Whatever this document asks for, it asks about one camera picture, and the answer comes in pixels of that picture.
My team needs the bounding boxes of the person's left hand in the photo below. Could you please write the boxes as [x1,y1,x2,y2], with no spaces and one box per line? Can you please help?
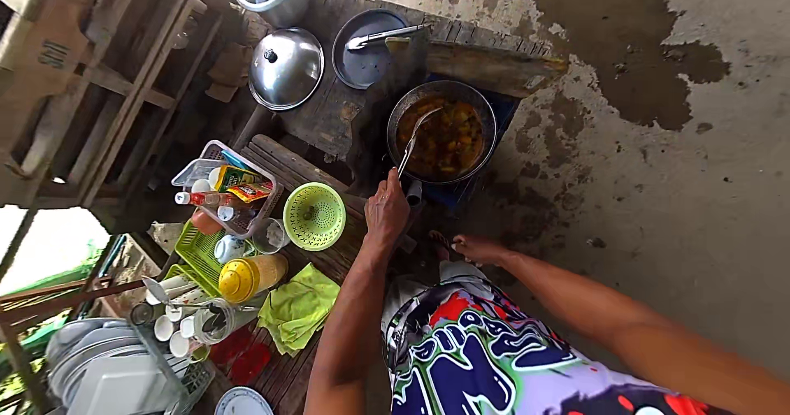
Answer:
[364,167,411,247]

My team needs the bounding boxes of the person's right hand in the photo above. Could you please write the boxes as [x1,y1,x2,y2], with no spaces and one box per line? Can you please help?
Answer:
[451,234,511,268]

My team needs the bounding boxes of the silver metal ladle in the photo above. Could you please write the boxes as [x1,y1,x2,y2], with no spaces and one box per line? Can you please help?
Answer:
[397,107,443,179]

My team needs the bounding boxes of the person's left forearm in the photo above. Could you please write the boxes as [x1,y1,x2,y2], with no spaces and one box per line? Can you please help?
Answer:
[304,235,392,415]

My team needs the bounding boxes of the person's right forearm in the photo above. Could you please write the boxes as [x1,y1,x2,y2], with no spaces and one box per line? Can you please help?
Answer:
[499,251,790,415]

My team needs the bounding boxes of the person's legs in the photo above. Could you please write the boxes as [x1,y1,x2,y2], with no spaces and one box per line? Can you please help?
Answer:
[428,230,488,285]

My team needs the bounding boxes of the blue stove stand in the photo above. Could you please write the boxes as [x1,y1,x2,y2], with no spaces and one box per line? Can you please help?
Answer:
[421,73,521,213]

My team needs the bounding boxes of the stew with chunks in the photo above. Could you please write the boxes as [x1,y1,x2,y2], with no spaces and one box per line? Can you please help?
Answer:
[397,96,485,181]

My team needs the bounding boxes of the green round colander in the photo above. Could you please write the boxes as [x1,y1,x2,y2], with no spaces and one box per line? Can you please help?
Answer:
[283,182,346,252]

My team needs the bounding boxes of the dark wok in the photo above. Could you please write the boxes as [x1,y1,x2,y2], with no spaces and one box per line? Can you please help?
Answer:
[387,80,497,185]

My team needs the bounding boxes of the person's body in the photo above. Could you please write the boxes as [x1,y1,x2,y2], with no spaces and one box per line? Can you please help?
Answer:
[381,273,735,415]

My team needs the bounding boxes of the grey round metal tray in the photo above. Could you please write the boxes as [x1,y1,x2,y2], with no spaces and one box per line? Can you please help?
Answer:
[332,8,409,90]

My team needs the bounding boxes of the clear plastic basket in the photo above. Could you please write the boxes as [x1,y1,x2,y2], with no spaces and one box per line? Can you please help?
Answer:
[172,140,284,239]

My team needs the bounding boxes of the clear drinking glass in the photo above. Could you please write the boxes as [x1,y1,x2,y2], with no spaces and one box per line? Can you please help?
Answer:
[252,218,290,255]

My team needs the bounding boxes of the red and yellow packet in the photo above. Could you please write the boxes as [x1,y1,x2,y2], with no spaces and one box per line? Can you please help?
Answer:
[226,181,274,204]

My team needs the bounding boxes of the silver metal tongs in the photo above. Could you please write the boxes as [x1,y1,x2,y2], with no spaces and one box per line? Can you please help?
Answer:
[346,24,427,51]

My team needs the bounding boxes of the thick wooden plank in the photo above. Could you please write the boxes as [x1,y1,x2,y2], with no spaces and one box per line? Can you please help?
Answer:
[426,40,569,99]

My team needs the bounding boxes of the silver domed lid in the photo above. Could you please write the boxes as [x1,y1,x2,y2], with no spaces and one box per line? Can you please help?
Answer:
[249,27,325,111]

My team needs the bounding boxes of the yellow-green cloth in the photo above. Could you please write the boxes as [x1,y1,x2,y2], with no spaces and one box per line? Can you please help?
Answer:
[257,262,341,358]

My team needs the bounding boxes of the green and yellow packet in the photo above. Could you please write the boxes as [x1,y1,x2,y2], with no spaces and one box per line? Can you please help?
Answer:
[214,165,260,194]

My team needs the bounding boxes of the dark bottle with white cap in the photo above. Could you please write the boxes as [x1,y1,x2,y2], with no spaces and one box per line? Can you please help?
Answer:
[217,199,256,225]

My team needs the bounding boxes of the jar with yellow lid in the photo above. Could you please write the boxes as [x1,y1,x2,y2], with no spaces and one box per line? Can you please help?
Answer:
[218,253,289,305]

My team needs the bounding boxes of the white patterned mug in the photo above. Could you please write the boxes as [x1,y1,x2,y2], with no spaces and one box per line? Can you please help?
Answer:
[214,234,256,265]

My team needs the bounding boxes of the orange round object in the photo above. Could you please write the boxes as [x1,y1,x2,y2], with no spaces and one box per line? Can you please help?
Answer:
[190,208,225,236]

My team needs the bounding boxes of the red sauce bottle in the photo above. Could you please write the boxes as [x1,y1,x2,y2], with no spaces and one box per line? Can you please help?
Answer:
[174,191,233,209]

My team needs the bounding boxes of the green rectangular basket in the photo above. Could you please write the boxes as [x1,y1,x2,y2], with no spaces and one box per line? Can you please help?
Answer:
[165,219,228,299]

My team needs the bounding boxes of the clear jar with utensils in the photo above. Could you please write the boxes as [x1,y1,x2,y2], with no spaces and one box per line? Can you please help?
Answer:
[193,298,260,345]

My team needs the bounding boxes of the red plastic item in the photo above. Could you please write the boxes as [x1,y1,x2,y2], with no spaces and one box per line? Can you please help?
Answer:
[210,325,272,386]

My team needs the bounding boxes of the silver serving spoon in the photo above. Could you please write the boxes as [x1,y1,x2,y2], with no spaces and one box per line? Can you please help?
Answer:
[141,276,214,310]

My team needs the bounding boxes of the group of white cups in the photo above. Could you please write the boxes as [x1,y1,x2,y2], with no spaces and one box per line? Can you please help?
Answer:
[130,272,211,364]

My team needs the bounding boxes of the white plate with blue rim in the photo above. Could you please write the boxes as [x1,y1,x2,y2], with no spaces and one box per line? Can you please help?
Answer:
[214,386,274,415]

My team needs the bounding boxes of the grey-green dish rack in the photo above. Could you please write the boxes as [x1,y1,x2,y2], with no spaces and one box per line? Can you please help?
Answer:
[128,310,216,413]

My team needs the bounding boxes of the wooden slatted rack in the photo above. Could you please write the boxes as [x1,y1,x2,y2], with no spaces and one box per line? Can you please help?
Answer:
[0,0,224,210]

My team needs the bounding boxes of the stack of plates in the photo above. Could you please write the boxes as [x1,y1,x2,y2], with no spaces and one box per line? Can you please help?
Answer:
[45,318,177,415]

